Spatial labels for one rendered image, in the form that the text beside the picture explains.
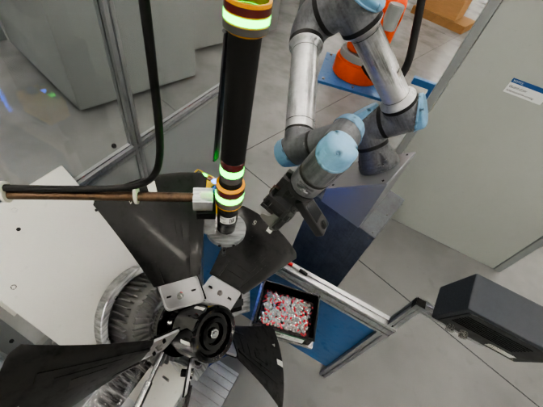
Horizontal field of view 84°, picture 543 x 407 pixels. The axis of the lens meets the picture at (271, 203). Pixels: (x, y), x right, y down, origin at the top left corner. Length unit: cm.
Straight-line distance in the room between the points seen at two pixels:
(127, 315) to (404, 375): 179
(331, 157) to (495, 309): 64
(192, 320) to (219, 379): 119
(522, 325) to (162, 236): 91
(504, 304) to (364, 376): 125
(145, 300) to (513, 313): 92
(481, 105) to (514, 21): 44
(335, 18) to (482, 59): 136
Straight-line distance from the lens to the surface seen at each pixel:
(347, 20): 92
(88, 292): 87
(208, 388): 187
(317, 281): 124
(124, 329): 81
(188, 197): 47
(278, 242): 89
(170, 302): 73
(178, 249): 68
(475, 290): 101
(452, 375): 244
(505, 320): 103
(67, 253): 84
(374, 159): 118
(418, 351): 236
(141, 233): 69
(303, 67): 87
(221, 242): 52
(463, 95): 223
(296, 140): 75
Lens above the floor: 191
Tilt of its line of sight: 49 degrees down
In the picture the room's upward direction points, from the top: 15 degrees clockwise
